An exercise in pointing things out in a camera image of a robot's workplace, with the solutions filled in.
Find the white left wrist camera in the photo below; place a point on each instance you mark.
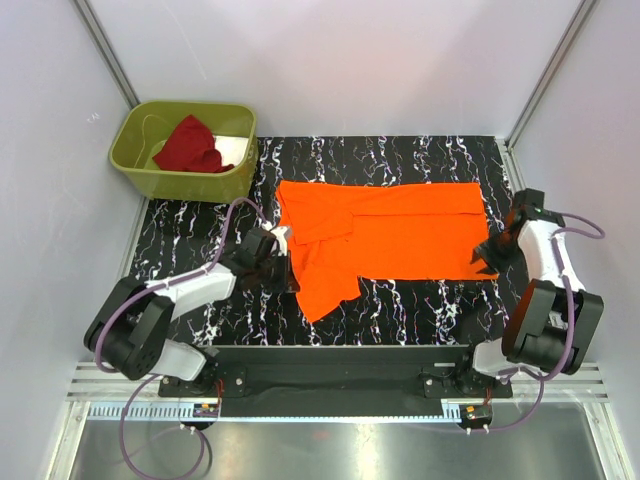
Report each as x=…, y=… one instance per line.
x=282, y=235

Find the orange t shirt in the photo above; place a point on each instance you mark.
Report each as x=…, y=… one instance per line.
x=413, y=232

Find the white cloth in bin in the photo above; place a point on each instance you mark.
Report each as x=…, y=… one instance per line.
x=231, y=148

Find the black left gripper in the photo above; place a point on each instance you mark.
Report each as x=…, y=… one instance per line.
x=288, y=282

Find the aluminium frame rail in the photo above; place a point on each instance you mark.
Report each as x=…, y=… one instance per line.
x=100, y=39

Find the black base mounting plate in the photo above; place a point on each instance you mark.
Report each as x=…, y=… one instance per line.
x=332, y=382

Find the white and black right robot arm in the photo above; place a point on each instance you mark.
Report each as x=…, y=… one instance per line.
x=555, y=320

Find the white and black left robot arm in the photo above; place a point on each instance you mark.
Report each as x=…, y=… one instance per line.
x=129, y=335

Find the dark red t shirt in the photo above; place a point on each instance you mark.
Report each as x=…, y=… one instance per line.
x=191, y=148

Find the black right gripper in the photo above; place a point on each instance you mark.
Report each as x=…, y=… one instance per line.
x=486, y=252

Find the green plastic bin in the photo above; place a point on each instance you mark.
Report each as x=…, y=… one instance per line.
x=149, y=125

